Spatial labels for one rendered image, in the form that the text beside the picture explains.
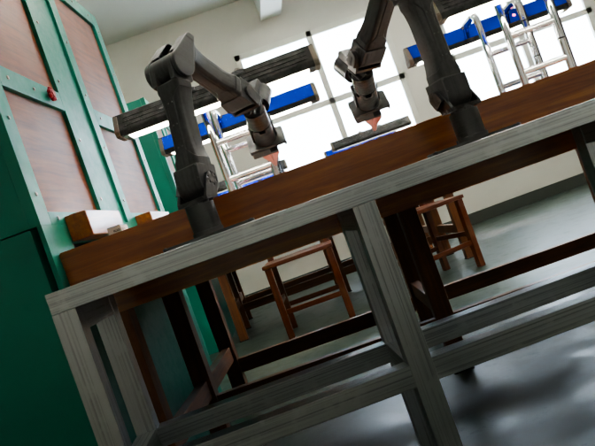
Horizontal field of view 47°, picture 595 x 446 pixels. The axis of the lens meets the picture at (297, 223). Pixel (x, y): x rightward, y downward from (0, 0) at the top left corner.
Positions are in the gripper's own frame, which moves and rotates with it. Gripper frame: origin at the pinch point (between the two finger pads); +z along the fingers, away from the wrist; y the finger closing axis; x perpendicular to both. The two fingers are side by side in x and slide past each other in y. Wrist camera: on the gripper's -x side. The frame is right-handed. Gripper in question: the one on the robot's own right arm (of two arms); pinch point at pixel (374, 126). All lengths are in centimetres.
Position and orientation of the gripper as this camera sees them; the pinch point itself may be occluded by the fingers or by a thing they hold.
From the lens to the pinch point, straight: 191.9
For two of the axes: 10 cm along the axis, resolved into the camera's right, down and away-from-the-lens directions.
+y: -9.4, 3.4, 0.3
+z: 2.4, 5.9, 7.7
